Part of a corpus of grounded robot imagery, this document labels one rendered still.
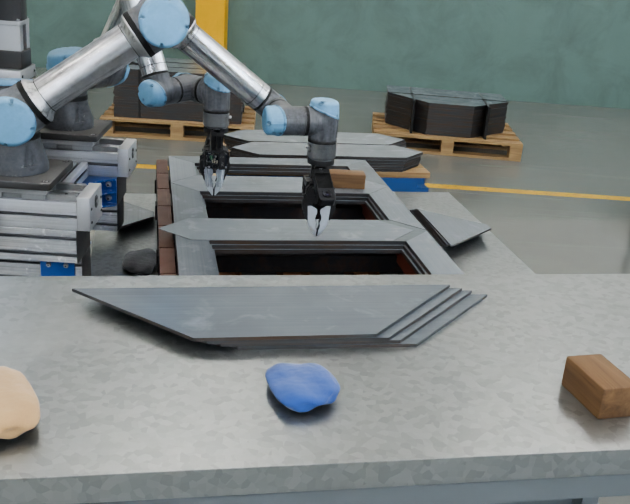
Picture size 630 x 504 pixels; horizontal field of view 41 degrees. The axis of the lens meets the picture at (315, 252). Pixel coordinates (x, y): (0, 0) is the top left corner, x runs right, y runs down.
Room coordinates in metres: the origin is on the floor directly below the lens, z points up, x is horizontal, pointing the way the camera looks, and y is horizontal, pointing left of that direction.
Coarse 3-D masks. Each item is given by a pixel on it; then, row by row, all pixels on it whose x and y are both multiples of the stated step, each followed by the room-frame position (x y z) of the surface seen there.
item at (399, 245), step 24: (240, 168) 2.97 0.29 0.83; (264, 168) 2.98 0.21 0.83; (288, 168) 3.00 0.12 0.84; (336, 168) 3.05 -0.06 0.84; (240, 192) 2.64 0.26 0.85; (264, 192) 2.65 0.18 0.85; (384, 216) 2.52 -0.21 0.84; (216, 240) 2.18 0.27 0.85; (240, 240) 2.19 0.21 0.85; (216, 264) 2.06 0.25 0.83
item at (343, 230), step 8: (328, 224) 2.38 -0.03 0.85; (336, 224) 2.39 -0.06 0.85; (344, 224) 2.39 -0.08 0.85; (352, 224) 2.40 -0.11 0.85; (336, 232) 2.32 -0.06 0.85; (344, 232) 2.32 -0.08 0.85; (352, 232) 2.33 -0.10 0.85; (336, 240) 2.25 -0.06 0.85; (344, 240) 2.26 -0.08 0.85; (352, 240) 2.26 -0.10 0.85; (360, 240) 2.27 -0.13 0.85
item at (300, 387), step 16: (272, 368) 1.08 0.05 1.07; (288, 368) 1.08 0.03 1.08; (304, 368) 1.08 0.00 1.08; (320, 368) 1.08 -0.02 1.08; (272, 384) 1.04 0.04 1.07; (288, 384) 1.03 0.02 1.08; (304, 384) 1.04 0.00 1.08; (320, 384) 1.04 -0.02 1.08; (336, 384) 1.05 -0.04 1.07; (288, 400) 1.00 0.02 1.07; (304, 400) 1.00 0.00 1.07; (320, 400) 1.01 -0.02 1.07
